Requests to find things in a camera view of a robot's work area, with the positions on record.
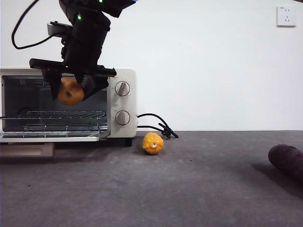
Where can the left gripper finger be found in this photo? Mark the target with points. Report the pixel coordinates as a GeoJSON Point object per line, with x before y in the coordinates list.
{"type": "Point", "coordinates": [54, 82]}
{"type": "Point", "coordinates": [97, 87]}

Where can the brown potato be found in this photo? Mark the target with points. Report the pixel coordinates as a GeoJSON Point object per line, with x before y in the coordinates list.
{"type": "Point", "coordinates": [71, 94]}

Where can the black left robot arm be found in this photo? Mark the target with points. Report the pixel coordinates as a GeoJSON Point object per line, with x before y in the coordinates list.
{"type": "Point", "coordinates": [90, 21]}

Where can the beige oven knob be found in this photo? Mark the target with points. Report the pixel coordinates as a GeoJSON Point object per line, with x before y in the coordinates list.
{"type": "Point", "coordinates": [122, 89]}
{"type": "Point", "coordinates": [122, 118]}

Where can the cream toaster oven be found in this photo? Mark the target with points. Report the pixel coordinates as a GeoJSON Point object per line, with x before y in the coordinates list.
{"type": "Point", "coordinates": [125, 104]}

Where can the purple sweet potato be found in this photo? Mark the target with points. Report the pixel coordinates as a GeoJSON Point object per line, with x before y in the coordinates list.
{"type": "Point", "coordinates": [287, 163]}

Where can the yellow corn cob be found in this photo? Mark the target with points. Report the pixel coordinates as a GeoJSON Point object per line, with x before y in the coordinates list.
{"type": "Point", "coordinates": [152, 144]}

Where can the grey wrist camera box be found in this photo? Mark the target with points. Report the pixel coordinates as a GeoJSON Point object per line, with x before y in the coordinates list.
{"type": "Point", "coordinates": [58, 28]}

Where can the white wall socket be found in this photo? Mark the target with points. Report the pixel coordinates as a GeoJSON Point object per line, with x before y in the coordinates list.
{"type": "Point", "coordinates": [286, 17]}

